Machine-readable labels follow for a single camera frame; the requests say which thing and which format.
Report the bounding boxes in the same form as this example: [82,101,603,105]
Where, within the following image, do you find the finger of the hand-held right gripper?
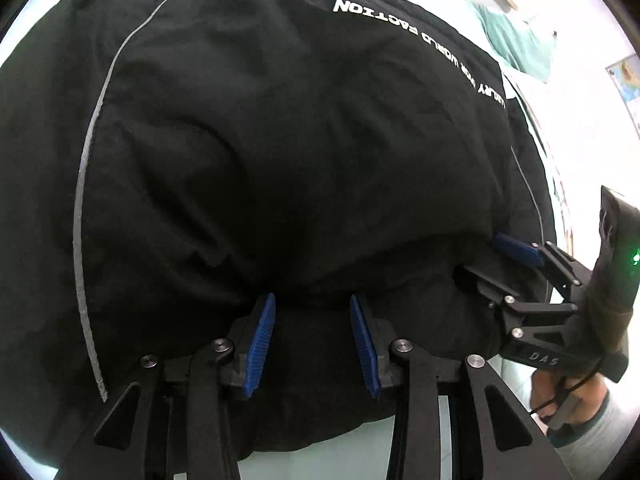
[452,265,578,346]
[491,232,586,308]

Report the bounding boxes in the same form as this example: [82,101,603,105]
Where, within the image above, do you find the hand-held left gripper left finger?
[55,292,277,480]

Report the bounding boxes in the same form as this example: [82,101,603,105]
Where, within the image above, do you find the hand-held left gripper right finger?
[349,294,576,480]

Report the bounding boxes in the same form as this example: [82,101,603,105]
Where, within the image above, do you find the black hooded jacket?
[0,0,561,461]

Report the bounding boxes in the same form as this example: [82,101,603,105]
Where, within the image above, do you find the person's right hand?
[529,370,608,428]

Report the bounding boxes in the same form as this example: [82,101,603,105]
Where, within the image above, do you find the light green bed sheet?
[0,0,576,480]

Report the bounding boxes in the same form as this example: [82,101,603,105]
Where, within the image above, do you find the green pillow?
[472,2,558,78]

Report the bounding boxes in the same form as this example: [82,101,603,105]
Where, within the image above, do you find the colourful wall map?
[605,55,640,141]

